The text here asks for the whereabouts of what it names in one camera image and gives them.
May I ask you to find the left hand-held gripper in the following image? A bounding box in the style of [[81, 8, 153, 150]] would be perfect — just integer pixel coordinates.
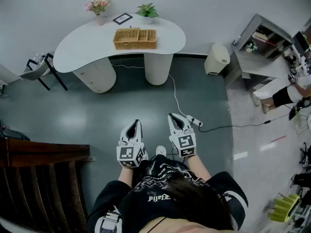
[[116, 119, 146, 169]]

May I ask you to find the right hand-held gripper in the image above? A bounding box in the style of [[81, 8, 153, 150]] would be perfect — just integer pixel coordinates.
[[168, 113, 197, 158]]

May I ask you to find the wicker basket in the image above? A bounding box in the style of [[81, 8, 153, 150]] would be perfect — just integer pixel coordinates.
[[112, 26, 158, 50]]

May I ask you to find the person's left forearm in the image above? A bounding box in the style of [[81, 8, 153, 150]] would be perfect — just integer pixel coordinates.
[[118, 165, 134, 188]]

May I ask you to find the person's right forearm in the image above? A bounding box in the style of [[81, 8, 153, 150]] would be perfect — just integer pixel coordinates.
[[186, 154, 211, 182]]

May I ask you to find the white power strip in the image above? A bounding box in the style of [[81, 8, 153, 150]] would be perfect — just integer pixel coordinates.
[[186, 115, 203, 127]]

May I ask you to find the person's black printed shirt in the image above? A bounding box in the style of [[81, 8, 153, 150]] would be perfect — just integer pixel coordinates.
[[87, 154, 249, 233]]

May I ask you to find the white trash bin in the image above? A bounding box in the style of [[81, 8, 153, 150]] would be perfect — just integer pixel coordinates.
[[204, 43, 231, 77]]

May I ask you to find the white curved table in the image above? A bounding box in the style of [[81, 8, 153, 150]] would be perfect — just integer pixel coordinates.
[[52, 14, 187, 94]]

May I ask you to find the grey shelf unit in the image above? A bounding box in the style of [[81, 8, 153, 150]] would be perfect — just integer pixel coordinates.
[[223, 13, 295, 92]]

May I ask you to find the dark wooden chair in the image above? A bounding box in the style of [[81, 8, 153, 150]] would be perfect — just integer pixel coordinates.
[[0, 137, 91, 233]]

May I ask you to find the small flower arrangement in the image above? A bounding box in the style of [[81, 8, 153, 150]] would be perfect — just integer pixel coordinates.
[[244, 41, 258, 53]]

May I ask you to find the green potted plant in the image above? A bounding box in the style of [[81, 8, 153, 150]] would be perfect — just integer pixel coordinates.
[[135, 3, 160, 25]]

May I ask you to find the black bag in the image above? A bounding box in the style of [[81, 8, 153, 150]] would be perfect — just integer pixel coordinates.
[[0, 127, 30, 142]]

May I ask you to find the black wheeled chair base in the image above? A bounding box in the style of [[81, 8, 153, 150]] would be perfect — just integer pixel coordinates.
[[300, 142, 311, 166]]

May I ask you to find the pink flower bouquet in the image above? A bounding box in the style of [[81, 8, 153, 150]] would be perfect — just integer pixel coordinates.
[[84, 0, 111, 16]]

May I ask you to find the yellow-green rack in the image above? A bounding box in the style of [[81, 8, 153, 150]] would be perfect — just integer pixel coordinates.
[[268, 193, 301, 223]]

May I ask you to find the black monitor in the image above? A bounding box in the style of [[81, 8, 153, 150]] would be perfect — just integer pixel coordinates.
[[293, 30, 311, 55]]

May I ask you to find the white cable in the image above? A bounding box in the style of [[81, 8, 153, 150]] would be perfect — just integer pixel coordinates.
[[110, 63, 188, 118]]

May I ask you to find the grey chair with black frame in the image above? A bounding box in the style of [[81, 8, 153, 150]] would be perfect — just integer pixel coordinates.
[[18, 52, 68, 92]]

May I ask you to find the black picture frame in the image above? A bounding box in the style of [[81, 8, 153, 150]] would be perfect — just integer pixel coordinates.
[[112, 13, 134, 25]]

